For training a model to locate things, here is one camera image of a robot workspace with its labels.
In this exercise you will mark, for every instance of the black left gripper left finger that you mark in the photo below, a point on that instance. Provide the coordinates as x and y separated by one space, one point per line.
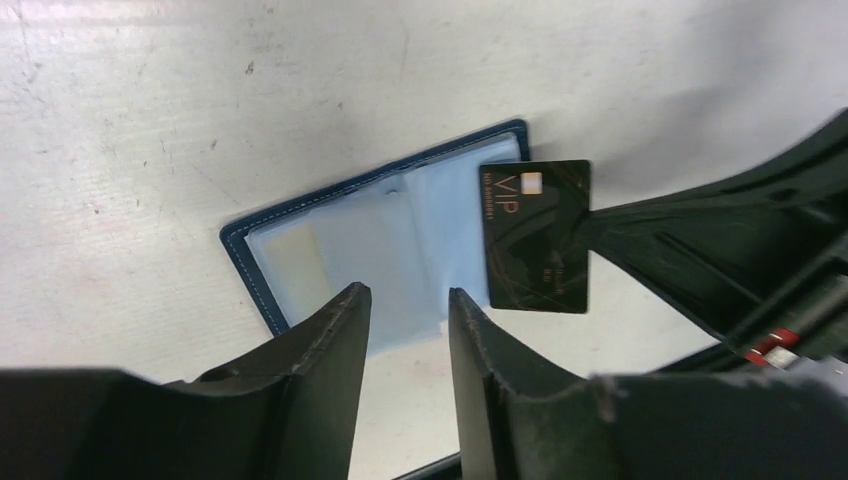
285 410

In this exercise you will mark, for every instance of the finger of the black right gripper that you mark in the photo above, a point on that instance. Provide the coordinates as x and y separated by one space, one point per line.
758 260

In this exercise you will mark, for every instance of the navy blue card holder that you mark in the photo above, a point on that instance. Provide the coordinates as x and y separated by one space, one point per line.
410 230

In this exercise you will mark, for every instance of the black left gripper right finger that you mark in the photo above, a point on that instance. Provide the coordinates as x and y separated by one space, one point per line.
520 416

